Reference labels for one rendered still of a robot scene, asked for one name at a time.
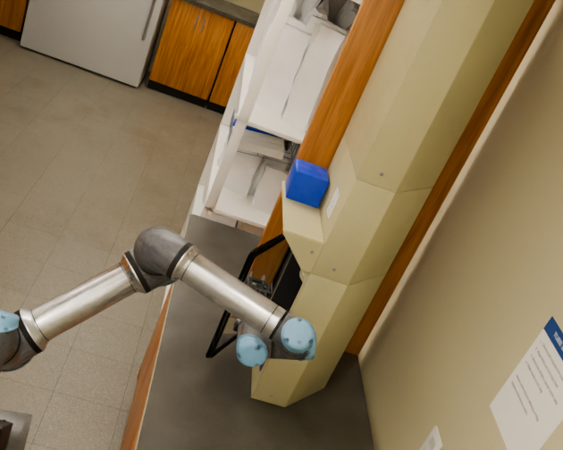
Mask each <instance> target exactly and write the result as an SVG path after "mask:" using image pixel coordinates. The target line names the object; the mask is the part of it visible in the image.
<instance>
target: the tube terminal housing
mask: <svg viewBox="0 0 563 450"><path fill-rule="evenodd" d="M327 173H328V178H329V185H328V187H327V189H326V191H325V192H324V196H323V198H322V200H321V202H320V204H319V210H320V216H321V223H322V230H323V236H324V246H323V249H322V251H321V253H320V254H319V256H318V258H317V260H316V262H315V265H314V267H313V269H312V271H311V272H309V273H308V272H305V271H304V280H303V283H302V286H301V288H300V290H299V292H298V294H297V296H296V298H295V301H294V303H293V305H292V306H291V308H290V311H289V313H291V314H293V315H294V316H296V317H297V318H303V319H305V320H307V321H309V322H310V323H311V324H312V326H313V328H314V330H315V334H316V353H315V358H314V359H313V360H311V361H299V360H286V359H271V358H270V359H266V361H265V364H264V366H263V368H262V370H261V371H259V365H258V366H256V367H252V380H251V398H254V399H257V400H260V401H264V402H267V403H270V404H276V405H279V406H282V407H286V406H288V405H290V404H294V403H296V402H297V401H299V400H301V399H303V398H305V397H307V396H310V395H312V394H314V393H315V392H317V391H319V390H321V389H323V388H324V387H325V385H326V384H327V382H328V380H329V378H330V377H331V375H332V373H333V371H334V369H335V367H336V365H337V363H338V362H339V360H340V358H341V356H342V354H343V353H344V351H345V349H346V347H347V345H348V343H349V341H350V340H351V338H352V336H353V334H354V332H355V331H356V329H357V326H358V324H359V322H360V321H361V320H362V318H363V316H364V314H365V312H366V310H367V308H368V306H369V304H370V303H371V301H372V299H373V298H374V295H375V293H376V291H377V289H378V288H379V286H380V285H381V283H382V280H383V278H384V277H385V275H386V273H387V271H388V269H389V268H390V266H391V264H392V262H393V260H394V258H395V256H396V254H397V253H398V251H399V249H400V247H401V245H402V244H403V242H404V240H405V238H406V236H407V234H408V232H409V231H410V229H411V227H412V225H413V223H414V222H415V220H416V217H417V215H418V214H419V212H420V211H421V209H422V207H423V205H424V202H425V201H426V199H427V197H428V196H429V194H430V192H431V190H432V189H433V188H432V187H428V188H421V189H416V190H409V191H403V192H397V193H395V192H392V191H390V190H388V189H385V188H382V187H377V186H376V185H373V184H370V183H367V182H364V181H363V180H360V179H357V178H356V174H355V171H354V168H353V164H352V161H351V158H350V154H349V149H348V145H347V142H346V138H345V135H343V137H342V139H341V142H340V144H339V146H338V148H337V150H336V153H335V155H334V156H333V158H332V162H331V164H330V166H329V168H328V170H327ZM337 187H338V189H339V193H340V197H339V199H338V201H337V203H336V205H335V206H334V208H333V210H332V214H331V216H330V218H329V220H328V218H327V212H326V210H327V207H328V205H329V203H330V202H331V200H332V197H333V195H334V192H335V190H336V188H337Z"/></svg>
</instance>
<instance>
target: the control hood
mask: <svg viewBox="0 0 563 450"><path fill-rule="evenodd" d="M285 182H286V181H284V180H283V181H282V182H281V197H282V222H283V235H284V236H285V238H286V240H287V242H288V244H289V246H290V249H291V251H292V253H293V254H294V256H295V258H296V260H297V262H298V265H299V267H300V269H301V270H302V271H305V272H308V273H309V272H311V271H312V269H313V267H314V265H315V262H316V260H317V258H318V256H319V254H320V253H321V251H322V249H323V246H324V236H323V230H322V223H321V216H320V210H319V206H318V208H314V207H312V206H310V205H307V204H302V203H300V202H297V201H294V200H291V199H289V198H287V197H286V192H285Z"/></svg>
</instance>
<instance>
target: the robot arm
mask: <svg viewBox="0 0 563 450"><path fill-rule="evenodd" d="M252 272H253V271H251V272H250V274H249V276H248V277H247V279H246V280H245V281H244V282H242V281H240V280H239V279H237V278H235V277H234V276H232V275H231V274H230V273H229V272H227V271H225V270H223V269H222V268H220V267H219V266H217V265H216V264H214V263H213V262H211V261H209V260H208V259H206V258H205V257H204V256H202V255H201V254H199V253H198V252H197V249H196V247H195V246H194V245H192V244H191V243H190V242H189V241H188V240H186V239H185V238H183V237H182V236H180V235H179V234H177V233H176V232H175V231H173V230H172V229H169V228H166V227H164V226H154V227H150V228H148V229H145V230H143V231H142V232H141V233H140V234H139V236H138V237H137V239H136V241H135V244H134V248H132V249H131V250H129V251H127V252H126V253H124V254H123V255H122V259H121V261H120V262H119V263H117V264H115V265H114V266H112V267H110V268H109V269H107V270H105V271H102V272H100V273H99V274H97V275H96V276H94V277H92V278H90V279H88V280H86V281H84V282H82V283H80V284H79V285H78V286H76V287H73V288H71V289H69V290H67V291H66V292H64V293H62V294H60V295H59V296H57V297H55V298H53V299H51V300H49V301H47V302H45V303H44V304H42V305H40V306H38V307H36V308H35V309H33V310H26V309H22V308H21V309H20V310H18V311H16V312H13V313H11V312H6V311H2V310H0V371H2V372H8V371H16V370H18V369H20V368H22V367H24V366H25V365H27V364H28V363H29V362H30V360H31V359H32V358H33V356H35V355H37V354H39V353H41V352H43V351H44V350H46V345H47V342H48V341H49V340H51V339H53V338H55V337H57V336H59V335H61V334H62V333H64V332H65V331H67V330H69V329H71V328H73V327H75V326H77V325H78V324H80V323H82V322H83V321H85V320H87V319H89V318H91V317H93V316H94V315H96V314H98V313H100V312H102V311H103V310H105V309H107V308H109V307H110V306H112V305H114V304H117V303H118V302H120V301H121V300H123V299H125V298H126V297H128V296H131V295H133V294H134V293H136V292H139V293H143V294H146V293H148V292H150V291H152V290H154V289H155V288H158V287H165V286H169V285H171V284H172V283H174V282H176V281H177V280H178V279H179V280H180V281H182V282H183V283H185V284H187V285H188V286H190V287H191V288H193V289H195V290H196V291H197V292H198V293H200V294H201V295H203V296H205V297H206V298H208V299H209V300H211V301H212V302H214V303H216V304H218V305H219V306H221V307H222V308H223V309H224V310H226V311H227V312H229V313H231V314H232V315H234V316H235V317H237V318H238V319H237V320H236V321H235V323H234V326H233V330H234V331H237V332H238V334H237V341H236V353H237V357H238V359H239V361H240V362H241V363H242V364H244V365H246V366H248V367H256V366H258V365H261V364H263V363H264V362H265V360H266V359H270V358H271V359H286V360H299V361H311V360H313V359H314V358H315V353H316V334H315V330H314V328H313V326H312V324H311V323H310V322H309V321H307V320H305V319H303V318H297V317H296V316H294V315H293V314H291V313H290V312H287V311H286V310H284V309H283V308H281V307H280V306H279V305H277V304H276V303H274V302H273V301H271V300H270V298H271V296H272V294H273V283H271V285H270V287H269V283H268V282H266V281H265V275H264V276H263V277H262V278H261V279H256V278H254V277H251V276H252ZM270 290H271V292H270Z"/></svg>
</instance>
